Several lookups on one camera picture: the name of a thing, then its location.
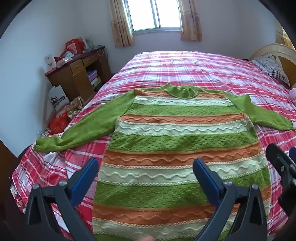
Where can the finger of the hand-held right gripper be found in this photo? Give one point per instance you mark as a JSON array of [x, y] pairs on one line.
[[277, 160]]

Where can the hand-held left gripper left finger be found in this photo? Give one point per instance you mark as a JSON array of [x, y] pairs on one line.
[[83, 179]]

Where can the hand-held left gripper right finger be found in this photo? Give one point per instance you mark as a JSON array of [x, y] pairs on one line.
[[207, 182]]

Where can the green orange striped knit sweater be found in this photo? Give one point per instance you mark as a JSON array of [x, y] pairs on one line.
[[175, 143]]

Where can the red plastic bag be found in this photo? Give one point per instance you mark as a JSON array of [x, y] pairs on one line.
[[59, 122]]

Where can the pink cloth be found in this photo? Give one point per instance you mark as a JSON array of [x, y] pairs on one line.
[[293, 95]]

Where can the woven basket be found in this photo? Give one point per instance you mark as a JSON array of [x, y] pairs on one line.
[[76, 106]]

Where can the white paper bag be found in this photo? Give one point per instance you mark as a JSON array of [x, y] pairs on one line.
[[57, 97]]

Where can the striped pillow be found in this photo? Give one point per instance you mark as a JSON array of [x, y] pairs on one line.
[[271, 67]]

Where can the brown wooden desk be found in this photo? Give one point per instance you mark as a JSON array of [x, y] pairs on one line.
[[76, 78]]

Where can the stack of books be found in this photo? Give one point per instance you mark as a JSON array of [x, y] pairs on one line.
[[94, 78]]

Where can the cream wooden headboard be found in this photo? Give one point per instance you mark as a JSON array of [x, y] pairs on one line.
[[270, 48]]

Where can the bed with red plaid sheet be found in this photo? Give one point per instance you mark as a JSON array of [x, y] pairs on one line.
[[175, 67]]

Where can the white card with hearts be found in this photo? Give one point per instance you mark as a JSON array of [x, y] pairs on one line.
[[50, 62]]

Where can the red gift box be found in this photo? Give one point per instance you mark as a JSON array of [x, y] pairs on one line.
[[74, 46]]

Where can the beige patterned curtain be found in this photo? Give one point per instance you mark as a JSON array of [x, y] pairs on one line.
[[120, 23], [190, 20]]

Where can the window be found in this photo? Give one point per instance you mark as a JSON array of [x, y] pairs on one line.
[[153, 15]]

